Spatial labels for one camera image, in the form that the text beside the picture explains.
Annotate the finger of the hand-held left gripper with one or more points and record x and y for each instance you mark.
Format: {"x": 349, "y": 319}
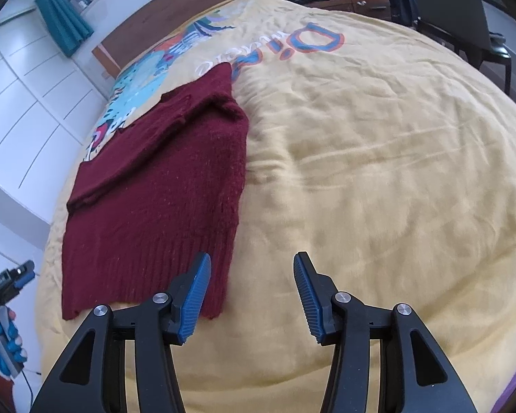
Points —
{"x": 22, "y": 267}
{"x": 23, "y": 281}

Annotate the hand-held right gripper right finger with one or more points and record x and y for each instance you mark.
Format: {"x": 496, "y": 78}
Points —
{"x": 309, "y": 301}

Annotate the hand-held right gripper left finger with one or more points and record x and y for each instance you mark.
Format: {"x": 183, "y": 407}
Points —
{"x": 195, "y": 301}

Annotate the maroon knitted sweater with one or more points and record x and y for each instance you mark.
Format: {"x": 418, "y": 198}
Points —
{"x": 155, "y": 189}

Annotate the person's left hand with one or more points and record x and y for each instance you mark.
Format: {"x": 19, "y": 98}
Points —
{"x": 13, "y": 346}

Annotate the yellow printed blanket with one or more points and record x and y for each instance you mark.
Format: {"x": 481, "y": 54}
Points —
{"x": 370, "y": 159}

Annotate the white wardrobe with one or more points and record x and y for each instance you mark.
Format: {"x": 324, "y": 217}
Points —
{"x": 34, "y": 94}

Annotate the purple cloth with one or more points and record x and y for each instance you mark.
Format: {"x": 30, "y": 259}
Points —
{"x": 514, "y": 398}

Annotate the teal curtain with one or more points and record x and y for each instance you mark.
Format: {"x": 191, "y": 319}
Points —
{"x": 64, "y": 21}

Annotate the wooden headboard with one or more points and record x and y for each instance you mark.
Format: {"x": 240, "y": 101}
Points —
{"x": 176, "y": 13}

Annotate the grey office chair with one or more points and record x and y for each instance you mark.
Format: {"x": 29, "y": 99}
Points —
{"x": 447, "y": 4}

